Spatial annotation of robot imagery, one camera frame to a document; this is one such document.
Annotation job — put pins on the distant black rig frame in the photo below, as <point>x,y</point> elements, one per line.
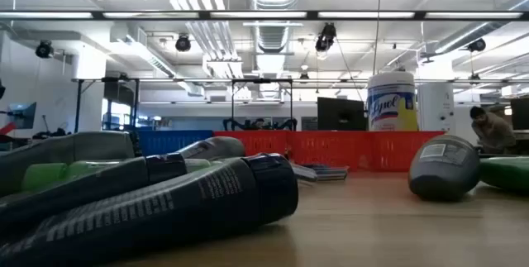
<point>233,106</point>
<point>77,106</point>

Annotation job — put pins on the black computer monitor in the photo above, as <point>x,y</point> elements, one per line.
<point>341,114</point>
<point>520,114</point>

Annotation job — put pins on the blue plastic slotted basket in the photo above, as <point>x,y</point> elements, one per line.
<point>173,141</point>

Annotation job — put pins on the red plastic slotted basket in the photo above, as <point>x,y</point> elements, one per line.
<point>392,151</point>
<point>330,149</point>
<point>260,143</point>

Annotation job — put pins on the Lysol wipes canister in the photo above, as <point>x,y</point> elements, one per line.
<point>390,106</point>

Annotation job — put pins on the person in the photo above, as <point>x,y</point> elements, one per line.
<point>494,130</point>

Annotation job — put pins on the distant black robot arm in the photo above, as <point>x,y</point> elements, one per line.
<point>233,125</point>
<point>287,125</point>

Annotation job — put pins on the grey body wash bottle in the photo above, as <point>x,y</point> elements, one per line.
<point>219,147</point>
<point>444,176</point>
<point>62,147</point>

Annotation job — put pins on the grey monitor on arm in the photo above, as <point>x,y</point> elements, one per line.
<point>22,115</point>

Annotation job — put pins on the green Pert shampoo bottle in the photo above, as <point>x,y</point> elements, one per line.
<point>506,173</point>
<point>41,174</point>

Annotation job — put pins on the black ceiling spotlight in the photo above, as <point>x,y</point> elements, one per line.
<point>183,43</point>
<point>44,49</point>
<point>326,37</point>
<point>477,45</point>

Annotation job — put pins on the black overhead light bar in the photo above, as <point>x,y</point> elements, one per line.
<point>310,15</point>

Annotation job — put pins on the navy blue toiletry tube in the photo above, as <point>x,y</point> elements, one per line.
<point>103,182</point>
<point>165,209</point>

